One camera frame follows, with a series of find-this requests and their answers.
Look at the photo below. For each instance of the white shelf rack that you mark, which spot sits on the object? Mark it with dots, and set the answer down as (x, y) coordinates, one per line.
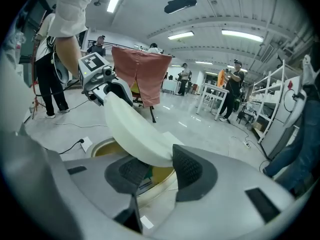
(268, 89)

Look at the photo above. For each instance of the white table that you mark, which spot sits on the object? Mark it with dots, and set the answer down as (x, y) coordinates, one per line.
(215, 90)

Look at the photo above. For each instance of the white floor power strip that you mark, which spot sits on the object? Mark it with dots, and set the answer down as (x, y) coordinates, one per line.
(87, 144)

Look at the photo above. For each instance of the red cloth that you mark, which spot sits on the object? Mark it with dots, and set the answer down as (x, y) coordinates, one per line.
(145, 74)

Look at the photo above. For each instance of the person's white shirt sleeve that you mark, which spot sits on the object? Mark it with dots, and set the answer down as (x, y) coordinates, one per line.
(72, 9)

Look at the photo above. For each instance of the person's left forearm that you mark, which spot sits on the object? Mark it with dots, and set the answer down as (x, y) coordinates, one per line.
(66, 55)

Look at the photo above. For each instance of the small white power strip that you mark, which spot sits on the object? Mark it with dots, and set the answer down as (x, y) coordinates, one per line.
(247, 145)

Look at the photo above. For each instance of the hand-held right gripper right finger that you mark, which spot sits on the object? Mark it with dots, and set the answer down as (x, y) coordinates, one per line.
(192, 174)

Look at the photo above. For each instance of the orange cloth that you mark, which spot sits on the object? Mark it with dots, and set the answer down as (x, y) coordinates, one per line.
(221, 78)

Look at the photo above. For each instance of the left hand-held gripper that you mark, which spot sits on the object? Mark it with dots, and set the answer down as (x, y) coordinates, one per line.
(93, 70)

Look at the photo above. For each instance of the red stand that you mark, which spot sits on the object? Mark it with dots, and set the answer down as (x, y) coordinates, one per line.
(35, 89)

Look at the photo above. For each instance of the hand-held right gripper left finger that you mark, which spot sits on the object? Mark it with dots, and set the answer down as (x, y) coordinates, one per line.
(125, 175)

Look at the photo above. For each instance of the person's blue jeans leg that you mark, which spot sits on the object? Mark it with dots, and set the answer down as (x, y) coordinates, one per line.
(296, 146)

